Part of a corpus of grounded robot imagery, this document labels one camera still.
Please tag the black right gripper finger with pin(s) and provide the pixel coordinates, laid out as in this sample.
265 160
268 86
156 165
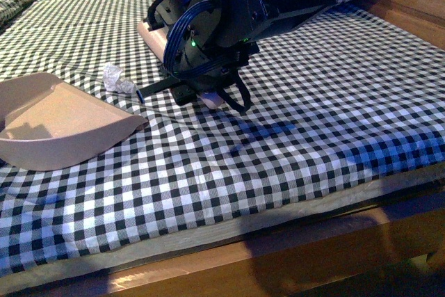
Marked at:
231 102

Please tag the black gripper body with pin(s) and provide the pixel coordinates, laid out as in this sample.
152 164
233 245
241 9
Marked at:
191 72

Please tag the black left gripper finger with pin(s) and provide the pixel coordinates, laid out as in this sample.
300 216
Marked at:
245 96

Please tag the beige hand brush black bristles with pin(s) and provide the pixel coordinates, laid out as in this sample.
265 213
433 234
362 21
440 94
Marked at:
156 40

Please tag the beige plastic dustpan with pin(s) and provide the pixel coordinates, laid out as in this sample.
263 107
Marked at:
47 124

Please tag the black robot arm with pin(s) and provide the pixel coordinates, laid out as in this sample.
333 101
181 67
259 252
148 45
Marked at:
202 44

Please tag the crumpled white paper tissue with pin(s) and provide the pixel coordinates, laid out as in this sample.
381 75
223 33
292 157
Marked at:
114 81

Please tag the black white checkered bed sheet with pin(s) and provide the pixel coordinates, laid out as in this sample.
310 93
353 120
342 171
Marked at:
341 107

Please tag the wooden headboard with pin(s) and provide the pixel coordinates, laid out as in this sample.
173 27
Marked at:
423 18

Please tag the wooden bed frame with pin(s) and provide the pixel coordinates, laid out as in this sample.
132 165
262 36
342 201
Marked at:
278 255

